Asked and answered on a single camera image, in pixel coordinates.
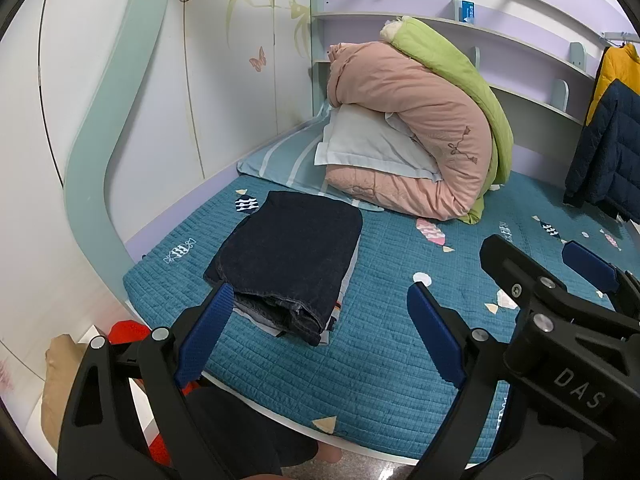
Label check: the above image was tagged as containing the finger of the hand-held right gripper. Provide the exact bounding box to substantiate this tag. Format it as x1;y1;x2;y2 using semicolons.
561;240;640;324
479;234;572;334

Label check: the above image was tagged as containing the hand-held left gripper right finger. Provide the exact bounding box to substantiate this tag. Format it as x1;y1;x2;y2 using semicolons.
406;282;523;480

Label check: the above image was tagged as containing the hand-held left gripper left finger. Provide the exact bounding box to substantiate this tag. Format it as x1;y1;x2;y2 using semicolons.
57;282;236;480

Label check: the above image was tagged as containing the dark denim jacket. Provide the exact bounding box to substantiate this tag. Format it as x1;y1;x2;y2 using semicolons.
202;190;363;347

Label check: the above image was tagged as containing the teal quilted bed mat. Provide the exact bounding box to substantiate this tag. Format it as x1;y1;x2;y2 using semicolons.
122;170;640;466

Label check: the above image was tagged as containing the red bag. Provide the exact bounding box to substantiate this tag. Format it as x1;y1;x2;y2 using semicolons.
107;322;201;466

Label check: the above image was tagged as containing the grey striped sweater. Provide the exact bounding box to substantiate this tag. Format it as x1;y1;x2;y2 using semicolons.
232;240;362;348

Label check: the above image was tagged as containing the navy and yellow puffer jacket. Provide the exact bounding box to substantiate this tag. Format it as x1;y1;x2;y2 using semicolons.
562;42;640;223

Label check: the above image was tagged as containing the beige paper bag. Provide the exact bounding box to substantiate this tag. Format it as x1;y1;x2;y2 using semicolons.
40;335;91;453

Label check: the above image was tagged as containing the blue striped pillow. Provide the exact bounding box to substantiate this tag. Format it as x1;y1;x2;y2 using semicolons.
236;100;381;213

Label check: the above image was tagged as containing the pink quilt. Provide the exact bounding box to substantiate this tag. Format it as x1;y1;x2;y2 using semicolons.
324;42;496;221

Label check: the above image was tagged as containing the white pillow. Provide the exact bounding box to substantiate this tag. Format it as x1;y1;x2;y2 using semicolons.
314;107;446;181

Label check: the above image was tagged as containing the mint curved bed panel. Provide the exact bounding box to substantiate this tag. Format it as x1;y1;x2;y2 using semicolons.
64;0;173;261

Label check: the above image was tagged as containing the green blanket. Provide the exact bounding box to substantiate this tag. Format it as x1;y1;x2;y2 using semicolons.
382;17;516;225

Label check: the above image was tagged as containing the white butterfly print wardrobe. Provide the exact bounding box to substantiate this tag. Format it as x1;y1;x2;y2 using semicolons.
10;0;321;361

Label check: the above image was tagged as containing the lilac wall shelf unit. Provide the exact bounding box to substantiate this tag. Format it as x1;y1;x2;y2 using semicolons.
312;0;601;126

